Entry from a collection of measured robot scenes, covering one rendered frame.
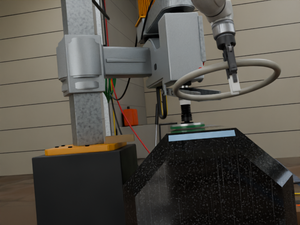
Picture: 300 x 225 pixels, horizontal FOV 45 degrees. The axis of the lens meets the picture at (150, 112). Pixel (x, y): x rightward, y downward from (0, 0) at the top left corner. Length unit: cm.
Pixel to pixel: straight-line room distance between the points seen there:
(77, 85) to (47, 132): 554
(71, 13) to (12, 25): 602
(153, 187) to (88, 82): 108
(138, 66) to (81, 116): 59
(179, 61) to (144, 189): 86
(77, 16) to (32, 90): 562
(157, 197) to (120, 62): 129
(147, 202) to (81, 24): 145
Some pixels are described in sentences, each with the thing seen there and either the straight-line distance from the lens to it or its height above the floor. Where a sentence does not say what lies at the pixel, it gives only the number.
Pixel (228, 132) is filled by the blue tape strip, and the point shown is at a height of 82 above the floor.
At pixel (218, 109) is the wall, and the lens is 715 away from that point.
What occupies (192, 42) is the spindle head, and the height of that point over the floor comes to 137.
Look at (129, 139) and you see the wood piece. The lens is 252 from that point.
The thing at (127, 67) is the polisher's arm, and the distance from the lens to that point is 275.
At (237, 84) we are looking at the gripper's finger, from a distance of 142.
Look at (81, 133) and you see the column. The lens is 258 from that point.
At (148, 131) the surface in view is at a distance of 502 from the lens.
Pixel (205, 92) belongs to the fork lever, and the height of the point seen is 105.
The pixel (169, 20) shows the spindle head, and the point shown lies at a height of 151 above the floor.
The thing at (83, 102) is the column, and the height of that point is 109.
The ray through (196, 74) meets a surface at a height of 108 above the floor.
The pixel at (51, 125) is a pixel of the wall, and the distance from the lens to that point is 800.
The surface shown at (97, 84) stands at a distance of 259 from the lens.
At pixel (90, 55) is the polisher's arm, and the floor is 140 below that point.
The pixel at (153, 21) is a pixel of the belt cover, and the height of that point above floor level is 160.
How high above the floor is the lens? 91
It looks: 1 degrees up
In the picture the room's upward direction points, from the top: 5 degrees counter-clockwise
